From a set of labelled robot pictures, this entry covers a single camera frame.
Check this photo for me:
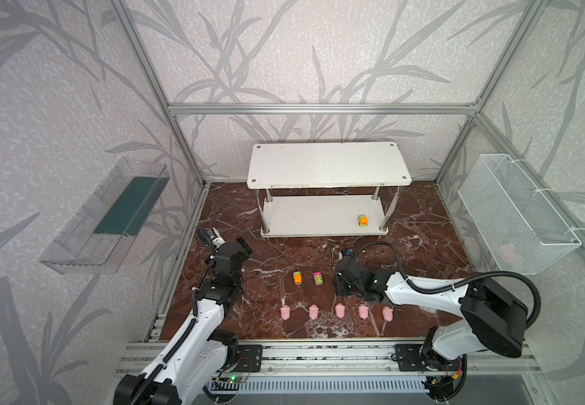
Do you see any pink green toy car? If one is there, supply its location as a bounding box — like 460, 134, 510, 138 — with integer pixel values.
313, 272, 323, 286

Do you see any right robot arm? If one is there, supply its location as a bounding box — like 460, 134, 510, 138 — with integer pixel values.
335, 256, 528, 360

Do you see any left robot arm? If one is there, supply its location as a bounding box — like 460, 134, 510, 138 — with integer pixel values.
113, 235, 252, 404

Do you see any white two-tier shelf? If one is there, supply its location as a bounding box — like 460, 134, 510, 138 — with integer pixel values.
247, 141, 412, 238

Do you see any pink toy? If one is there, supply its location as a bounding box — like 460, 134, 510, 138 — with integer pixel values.
280, 305, 291, 321
358, 305, 370, 319
382, 306, 394, 322
334, 304, 346, 319
309, 305, 319, 320

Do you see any pink toy middle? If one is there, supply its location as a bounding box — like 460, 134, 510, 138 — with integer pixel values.
334, 304, 346, 319

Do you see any pink toy rightmost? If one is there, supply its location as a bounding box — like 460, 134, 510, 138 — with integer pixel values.
382, 306, 394, 322

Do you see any pink object in basket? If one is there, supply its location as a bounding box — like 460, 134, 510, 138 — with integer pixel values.
499, 243, 522, 266

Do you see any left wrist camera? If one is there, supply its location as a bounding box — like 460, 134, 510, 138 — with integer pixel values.
196, 226, 226, 251

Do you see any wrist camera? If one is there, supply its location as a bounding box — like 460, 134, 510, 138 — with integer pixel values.
196, 226, 226, 251
340, 247, 354, 258

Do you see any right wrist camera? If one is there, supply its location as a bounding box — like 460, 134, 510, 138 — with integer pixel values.
340, 247, 354, 258

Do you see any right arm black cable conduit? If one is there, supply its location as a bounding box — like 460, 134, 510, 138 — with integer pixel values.
352, 240, 542, 330

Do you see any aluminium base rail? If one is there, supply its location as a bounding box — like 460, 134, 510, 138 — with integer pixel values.
114, 338, 542, 378

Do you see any clear plastic wall bin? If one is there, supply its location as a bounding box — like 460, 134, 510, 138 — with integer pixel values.
39, 158, 170, 275

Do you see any white wire mesh basket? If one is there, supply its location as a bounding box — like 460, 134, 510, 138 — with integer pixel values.
458, 154, 582, 275

